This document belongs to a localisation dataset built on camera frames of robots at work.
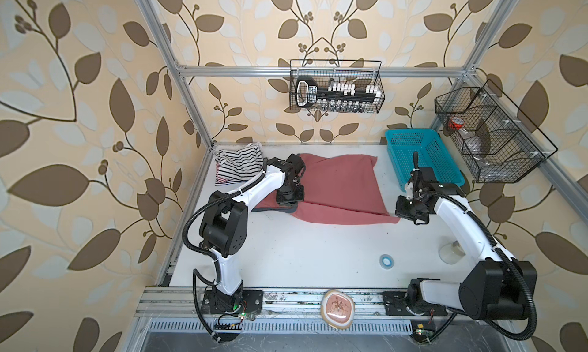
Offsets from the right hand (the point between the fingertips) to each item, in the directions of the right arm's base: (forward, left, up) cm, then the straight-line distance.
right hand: (401, 216), depth 82 cm
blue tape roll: (-12, +5, -12) cm, 18 cm away
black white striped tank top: (+31, +65, -6) cm, 72 cm away
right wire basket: (+12, -28, +23) cm, 38 cm away
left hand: (+8, +36, -2) cm, 37 cm away
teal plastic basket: (+37, -29, -7) cm, 48 cm away
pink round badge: (-27, +26, -8) cm, 38 cm away
